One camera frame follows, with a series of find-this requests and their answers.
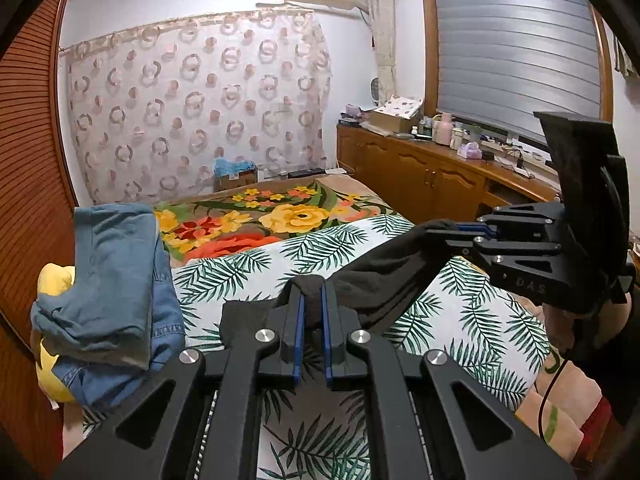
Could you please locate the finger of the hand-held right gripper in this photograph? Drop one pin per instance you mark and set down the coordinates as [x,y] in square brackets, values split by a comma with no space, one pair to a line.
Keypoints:
[510,250]
[525,220]

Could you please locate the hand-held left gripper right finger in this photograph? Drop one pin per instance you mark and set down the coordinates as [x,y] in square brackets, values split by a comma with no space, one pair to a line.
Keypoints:
[332,345]

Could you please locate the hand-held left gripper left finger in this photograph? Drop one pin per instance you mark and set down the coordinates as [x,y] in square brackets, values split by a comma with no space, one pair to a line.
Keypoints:
[292,340]

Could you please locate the black pants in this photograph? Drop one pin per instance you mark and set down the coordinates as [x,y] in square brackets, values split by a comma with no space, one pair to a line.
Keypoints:
[380,280]

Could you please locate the white power strip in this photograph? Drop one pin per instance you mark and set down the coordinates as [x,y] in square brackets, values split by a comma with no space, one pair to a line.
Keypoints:
[520,155]

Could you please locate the purple tissue pack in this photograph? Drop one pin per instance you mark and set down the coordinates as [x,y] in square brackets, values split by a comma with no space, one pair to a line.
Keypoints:
[470,151]

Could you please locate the palm leaf bed sheet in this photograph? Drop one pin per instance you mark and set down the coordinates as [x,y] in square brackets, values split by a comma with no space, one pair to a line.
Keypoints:
[470,330]

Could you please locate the white bottle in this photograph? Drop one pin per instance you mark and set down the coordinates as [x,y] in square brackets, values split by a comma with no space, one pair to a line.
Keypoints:
[457,139]

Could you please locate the wooden cabinet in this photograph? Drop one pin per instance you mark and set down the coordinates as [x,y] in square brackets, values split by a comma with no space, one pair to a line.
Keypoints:
[420,175]

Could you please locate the pink thermos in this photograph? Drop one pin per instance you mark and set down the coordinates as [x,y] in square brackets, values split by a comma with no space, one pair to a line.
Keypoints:
[443,130]

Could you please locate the floral blanket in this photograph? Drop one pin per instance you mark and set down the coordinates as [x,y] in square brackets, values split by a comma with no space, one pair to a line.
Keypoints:
[260,220]

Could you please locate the dark blue denim jeans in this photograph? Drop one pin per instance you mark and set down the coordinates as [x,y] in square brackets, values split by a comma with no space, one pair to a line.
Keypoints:
[165,320]

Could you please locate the grey window blind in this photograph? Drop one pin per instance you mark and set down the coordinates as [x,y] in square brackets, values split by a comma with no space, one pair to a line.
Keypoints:
[515,55]

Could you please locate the spotted cardboard box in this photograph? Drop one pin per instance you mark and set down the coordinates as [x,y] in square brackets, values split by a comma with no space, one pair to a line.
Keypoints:
[397,112]

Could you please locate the black flat box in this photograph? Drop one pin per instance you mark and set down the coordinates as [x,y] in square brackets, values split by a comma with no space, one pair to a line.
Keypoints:
[306,172]

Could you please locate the cardboard box with blue cloth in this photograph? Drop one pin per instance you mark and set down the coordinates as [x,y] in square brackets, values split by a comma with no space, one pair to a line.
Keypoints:
[235,175]

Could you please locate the folded light blue jeans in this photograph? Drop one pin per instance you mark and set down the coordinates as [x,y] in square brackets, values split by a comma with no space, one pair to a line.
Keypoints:
[110,270]

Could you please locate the small white fan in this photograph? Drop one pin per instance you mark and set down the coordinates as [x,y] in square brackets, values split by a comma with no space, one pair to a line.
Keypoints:
[377,90]

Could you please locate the purple pouch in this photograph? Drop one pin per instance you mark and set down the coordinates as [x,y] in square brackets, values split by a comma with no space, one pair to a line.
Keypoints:
[353,111]

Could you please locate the beige tied curtain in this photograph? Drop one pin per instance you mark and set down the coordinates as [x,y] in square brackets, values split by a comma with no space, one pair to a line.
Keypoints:
[382,35]

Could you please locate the yellow garment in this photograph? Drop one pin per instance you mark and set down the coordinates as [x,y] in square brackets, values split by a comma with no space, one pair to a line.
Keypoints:
[52,285]

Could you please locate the circle patterned sheer curtain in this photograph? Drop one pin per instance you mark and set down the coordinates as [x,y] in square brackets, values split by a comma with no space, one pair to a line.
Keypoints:
[200,110]

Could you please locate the wooden louvered wardrobe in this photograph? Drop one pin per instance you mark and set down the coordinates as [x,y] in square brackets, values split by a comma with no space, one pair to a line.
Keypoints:
[30,185]

